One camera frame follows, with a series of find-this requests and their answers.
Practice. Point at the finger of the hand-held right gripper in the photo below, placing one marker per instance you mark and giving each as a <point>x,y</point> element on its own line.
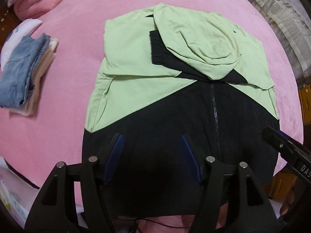
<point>284,134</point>
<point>272,137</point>

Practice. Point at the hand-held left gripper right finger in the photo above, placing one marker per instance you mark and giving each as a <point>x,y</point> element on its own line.
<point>192,155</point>

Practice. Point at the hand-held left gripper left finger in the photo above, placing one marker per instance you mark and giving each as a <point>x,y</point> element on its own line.
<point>114,153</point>

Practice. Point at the green and black hooded jacket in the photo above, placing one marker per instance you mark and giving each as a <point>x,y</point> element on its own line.
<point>145,94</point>

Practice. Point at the person's right hand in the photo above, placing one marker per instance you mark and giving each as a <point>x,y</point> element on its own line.
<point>289,199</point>

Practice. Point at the person's pink trousers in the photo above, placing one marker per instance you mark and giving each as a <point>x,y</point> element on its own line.
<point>175,226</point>

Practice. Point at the pink fleece bed blanket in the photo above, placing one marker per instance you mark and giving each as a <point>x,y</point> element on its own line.
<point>73,65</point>

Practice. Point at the white paper box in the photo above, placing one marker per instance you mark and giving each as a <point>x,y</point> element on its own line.
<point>12,199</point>

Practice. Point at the folded beige cloth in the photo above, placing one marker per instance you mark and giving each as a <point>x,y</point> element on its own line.
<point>41,68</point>

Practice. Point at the cream lace furniture cover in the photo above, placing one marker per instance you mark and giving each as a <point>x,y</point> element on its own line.
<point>279,12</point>

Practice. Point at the folded blue jeans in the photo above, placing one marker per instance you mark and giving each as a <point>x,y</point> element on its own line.
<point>19,72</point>

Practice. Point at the white patterned cloth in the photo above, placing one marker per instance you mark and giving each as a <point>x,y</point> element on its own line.
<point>24,26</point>

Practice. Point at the pink folded quilt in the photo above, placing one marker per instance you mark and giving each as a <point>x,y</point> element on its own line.
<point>41,2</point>

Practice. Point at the dark wooden headboard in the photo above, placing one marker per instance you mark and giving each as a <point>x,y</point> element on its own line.
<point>4,21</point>

